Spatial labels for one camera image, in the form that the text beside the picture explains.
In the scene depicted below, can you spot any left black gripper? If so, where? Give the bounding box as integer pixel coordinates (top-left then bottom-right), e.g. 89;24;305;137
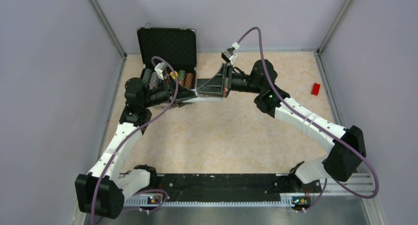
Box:
142;74;200;108

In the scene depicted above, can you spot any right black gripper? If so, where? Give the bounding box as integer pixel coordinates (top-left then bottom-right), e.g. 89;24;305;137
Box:
197;63;263;98

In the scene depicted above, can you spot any white remote control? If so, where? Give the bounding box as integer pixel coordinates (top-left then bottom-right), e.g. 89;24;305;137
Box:
182;96;223;103

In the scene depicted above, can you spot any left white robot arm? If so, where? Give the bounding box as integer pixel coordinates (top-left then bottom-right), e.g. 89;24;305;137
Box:
75;76;197;219

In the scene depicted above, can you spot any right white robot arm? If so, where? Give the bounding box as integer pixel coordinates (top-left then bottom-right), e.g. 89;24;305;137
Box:
196;60;366;192

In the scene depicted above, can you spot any dark grey lego baseplate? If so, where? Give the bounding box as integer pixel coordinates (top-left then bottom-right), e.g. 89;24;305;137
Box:
196;78;215;90

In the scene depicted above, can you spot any black poker chip case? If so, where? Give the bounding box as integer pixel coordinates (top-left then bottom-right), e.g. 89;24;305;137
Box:
137;27;197;90

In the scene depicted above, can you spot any red lego brick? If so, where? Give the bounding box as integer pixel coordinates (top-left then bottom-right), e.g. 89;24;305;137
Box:
311;83;321;96

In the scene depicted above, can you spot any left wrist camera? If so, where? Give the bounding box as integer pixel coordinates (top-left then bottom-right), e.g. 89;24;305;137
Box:
154;62;171;80

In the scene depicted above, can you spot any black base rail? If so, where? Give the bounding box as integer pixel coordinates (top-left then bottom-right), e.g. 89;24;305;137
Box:
80;173;330;208

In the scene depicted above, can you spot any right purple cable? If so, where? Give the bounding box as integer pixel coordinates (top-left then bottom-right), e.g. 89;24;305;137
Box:
237;27;380;213

